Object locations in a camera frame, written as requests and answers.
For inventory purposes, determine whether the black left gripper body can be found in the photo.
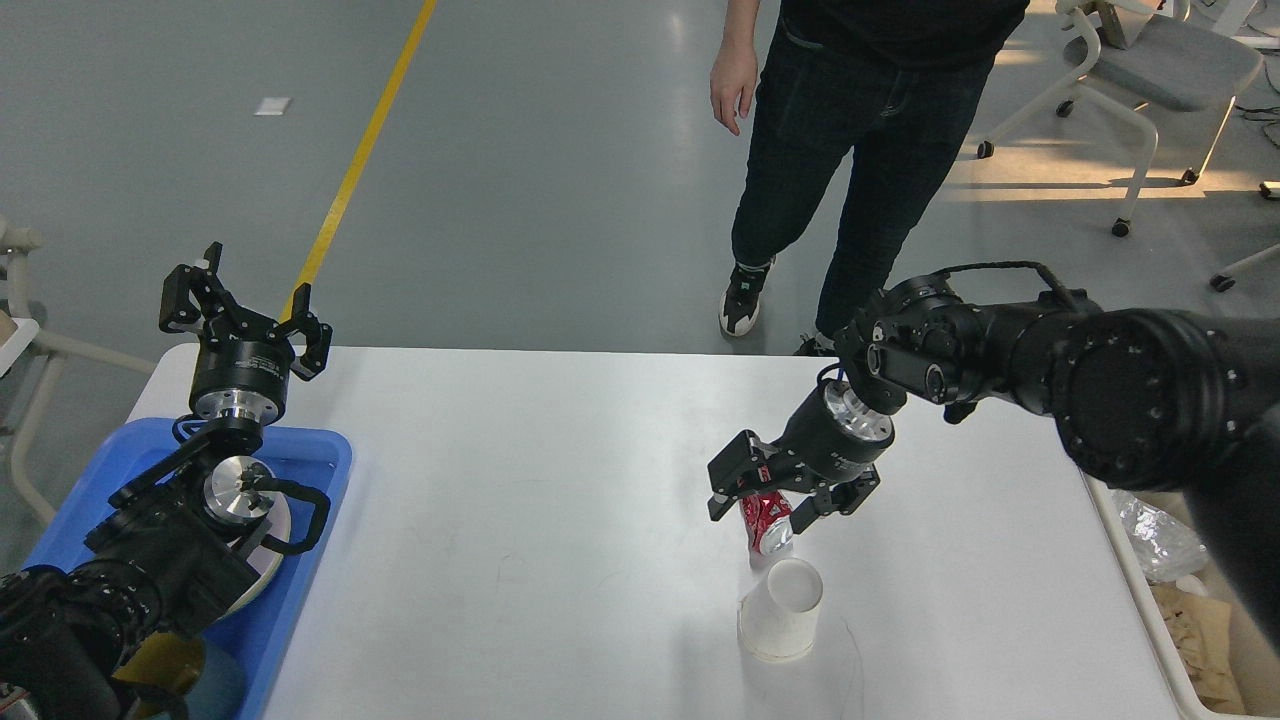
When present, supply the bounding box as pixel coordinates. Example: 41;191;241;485
188;325;296;427

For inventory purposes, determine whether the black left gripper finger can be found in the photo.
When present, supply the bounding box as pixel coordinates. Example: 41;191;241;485
159;242;241;346
280;283;333;380

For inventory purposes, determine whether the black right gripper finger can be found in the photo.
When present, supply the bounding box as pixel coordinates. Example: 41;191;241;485
788;468;881;536
707;430;791;521

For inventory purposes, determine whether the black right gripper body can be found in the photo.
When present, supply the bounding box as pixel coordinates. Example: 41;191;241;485
767;378;895;493

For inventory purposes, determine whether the crushed red soda can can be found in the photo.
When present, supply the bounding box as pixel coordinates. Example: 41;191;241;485
739;491;794;557

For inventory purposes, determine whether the pink plate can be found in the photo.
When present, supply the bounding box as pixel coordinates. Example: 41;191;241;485
202;456;291;618

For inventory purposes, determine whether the dark teal mug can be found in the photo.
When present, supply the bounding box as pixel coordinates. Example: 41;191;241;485
113;632;246;719

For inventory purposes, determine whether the aluminium foil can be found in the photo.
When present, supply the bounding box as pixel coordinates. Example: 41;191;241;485
1108;489;1210;584

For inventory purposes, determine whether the brown paper bag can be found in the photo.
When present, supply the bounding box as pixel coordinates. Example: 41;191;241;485
1149;584;1249;715

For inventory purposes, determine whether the brown paper ball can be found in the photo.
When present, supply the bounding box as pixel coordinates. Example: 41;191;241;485
1160;598;1236;701

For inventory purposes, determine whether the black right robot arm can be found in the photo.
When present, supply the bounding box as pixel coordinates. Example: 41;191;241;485
708;264;1279;644

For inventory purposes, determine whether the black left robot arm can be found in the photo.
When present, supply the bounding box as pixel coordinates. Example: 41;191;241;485
1;242;332;719

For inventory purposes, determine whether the bystander bare hand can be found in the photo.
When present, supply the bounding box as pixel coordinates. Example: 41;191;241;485
709;36;759;137

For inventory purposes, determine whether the white paper cup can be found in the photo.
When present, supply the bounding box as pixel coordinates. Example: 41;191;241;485
737;559;824;664

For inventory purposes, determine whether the blue plastic tray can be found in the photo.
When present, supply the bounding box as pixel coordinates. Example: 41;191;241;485
26;416;352;719

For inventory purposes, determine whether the person in black trousers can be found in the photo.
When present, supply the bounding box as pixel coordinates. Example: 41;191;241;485
718;1;1027;356

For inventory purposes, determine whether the chair base right edge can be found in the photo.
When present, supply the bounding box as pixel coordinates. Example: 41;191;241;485
1210;243;1279;293

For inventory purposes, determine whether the white plastic bin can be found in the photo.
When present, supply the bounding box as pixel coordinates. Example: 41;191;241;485
1084;477;1279;719

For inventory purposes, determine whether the grey office chair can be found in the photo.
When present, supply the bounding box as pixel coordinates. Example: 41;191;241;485
975;1;1265;238

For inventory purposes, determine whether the white chair frame left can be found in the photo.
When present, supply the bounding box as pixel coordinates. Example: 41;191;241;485
1;218;157;527

